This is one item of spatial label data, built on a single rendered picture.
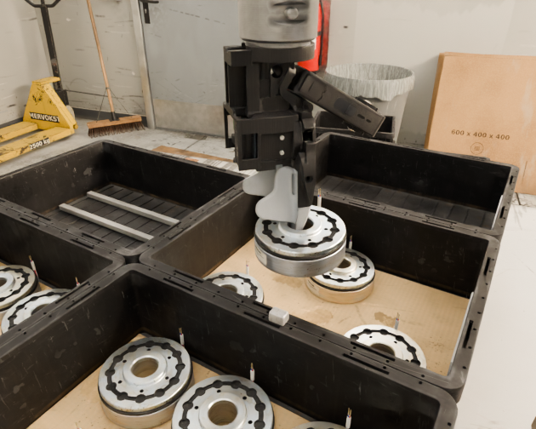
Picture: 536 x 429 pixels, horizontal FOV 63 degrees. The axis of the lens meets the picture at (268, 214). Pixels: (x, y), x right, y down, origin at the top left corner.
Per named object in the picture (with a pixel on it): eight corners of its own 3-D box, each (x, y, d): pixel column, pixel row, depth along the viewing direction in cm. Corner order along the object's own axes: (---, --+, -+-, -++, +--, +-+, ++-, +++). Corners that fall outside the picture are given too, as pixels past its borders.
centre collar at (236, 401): (256, 408, 45) (256, 404, 45) (228, 447, 41) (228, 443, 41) (218, 387, 47) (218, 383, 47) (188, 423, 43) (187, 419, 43)
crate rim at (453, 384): (498, 252, 62) (502, 237, 60) (456, 414, 39) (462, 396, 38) (257, 188, 80) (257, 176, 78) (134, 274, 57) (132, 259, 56)
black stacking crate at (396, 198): (503, 220, 89) (518, 168, 83) (481, 304, 67) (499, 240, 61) (323, 179, 107) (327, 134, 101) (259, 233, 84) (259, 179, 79)
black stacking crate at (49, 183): (256, 233, 84) (255, 180, 79) (145, 328, 62) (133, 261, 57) (112, 187, 102) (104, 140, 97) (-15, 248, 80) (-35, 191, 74)
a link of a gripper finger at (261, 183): (239, 211, 56) (240, 148, 50) (283, 205, 57) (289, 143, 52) (245, 226, 54) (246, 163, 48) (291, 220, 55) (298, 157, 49)
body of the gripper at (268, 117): (225, 151, 50) (219, 39, 44) (296, 145, 52) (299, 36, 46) (240, 179, 44) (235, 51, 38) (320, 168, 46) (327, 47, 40)
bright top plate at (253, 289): (276, 288, 63) (276, 284, 62) (237, 331, 55) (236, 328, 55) (218, 266, 67) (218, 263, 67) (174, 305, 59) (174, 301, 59)
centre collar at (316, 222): (328, 221, 50) (328, 217, 50) (311, 243, 46) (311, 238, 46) (290, 212, 52) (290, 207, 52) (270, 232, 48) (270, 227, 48)
